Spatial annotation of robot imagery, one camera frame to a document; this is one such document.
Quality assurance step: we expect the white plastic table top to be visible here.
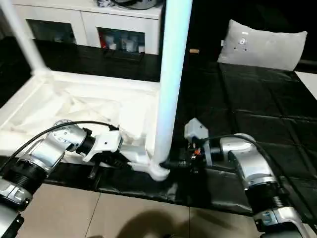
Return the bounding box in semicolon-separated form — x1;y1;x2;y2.
0;70;172;183

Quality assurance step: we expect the white plastic table leg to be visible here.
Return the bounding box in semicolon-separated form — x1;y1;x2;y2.
0;0;51;77
153;0;194;169

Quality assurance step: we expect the black round helmet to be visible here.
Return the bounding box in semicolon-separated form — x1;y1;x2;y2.
114;0;164;10

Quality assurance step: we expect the grey cushion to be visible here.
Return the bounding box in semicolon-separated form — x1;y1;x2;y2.
216;18;309;72

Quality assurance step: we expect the black work mat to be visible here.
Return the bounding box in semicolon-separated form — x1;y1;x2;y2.
0;36;317;224

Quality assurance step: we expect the black cabinet with gold label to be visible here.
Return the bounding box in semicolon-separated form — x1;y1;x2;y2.
182;0;231;65

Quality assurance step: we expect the white flat board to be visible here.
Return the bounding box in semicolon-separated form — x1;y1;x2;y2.
294;71;317;98

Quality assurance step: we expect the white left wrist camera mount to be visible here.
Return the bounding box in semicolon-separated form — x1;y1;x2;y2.
83;130;124;162

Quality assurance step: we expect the white sideboard cabinet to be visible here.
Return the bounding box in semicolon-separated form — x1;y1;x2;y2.
11;0;164;55

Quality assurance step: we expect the black crumpled bundle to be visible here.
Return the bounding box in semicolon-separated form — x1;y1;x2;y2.
96;0;116;8

